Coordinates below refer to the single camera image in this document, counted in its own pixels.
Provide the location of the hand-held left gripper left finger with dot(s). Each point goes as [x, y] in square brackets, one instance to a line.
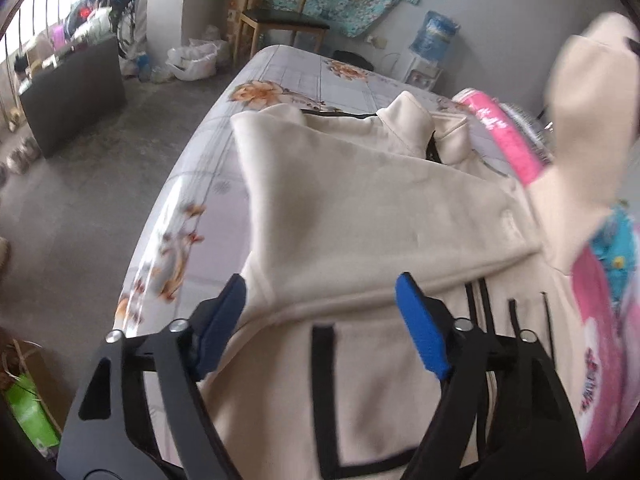
[225, 320]

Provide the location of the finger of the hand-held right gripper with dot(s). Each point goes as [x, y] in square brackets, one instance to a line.
[634, 46]

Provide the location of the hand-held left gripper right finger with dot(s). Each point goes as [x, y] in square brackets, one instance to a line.
[422, 325]

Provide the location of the cream jacket with black trim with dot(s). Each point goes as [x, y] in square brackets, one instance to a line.
[350, 200]

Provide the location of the pile of colourful clothes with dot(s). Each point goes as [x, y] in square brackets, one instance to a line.
[100, 10]

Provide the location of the pink printed blanket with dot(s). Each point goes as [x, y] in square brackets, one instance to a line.
[505, 130]

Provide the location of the blue water bottle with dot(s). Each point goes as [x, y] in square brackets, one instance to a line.
[436, 35]

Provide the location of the teal patterned cloth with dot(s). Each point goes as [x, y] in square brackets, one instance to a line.
[617, 255]

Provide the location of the white water dispenser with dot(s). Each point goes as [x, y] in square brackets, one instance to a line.
[420, 72]

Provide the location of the bed with floral sheet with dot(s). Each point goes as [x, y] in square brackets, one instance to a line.
[300, 75]

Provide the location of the white plastic bag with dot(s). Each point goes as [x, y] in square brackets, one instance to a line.
[192, 62]

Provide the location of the dark cabinet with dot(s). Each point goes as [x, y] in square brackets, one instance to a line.
[75, 95]

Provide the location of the wooden chair with dark seat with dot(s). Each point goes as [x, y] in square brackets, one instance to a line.
[285, 17]

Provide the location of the metal railing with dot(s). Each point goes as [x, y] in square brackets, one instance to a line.
[35, 15]

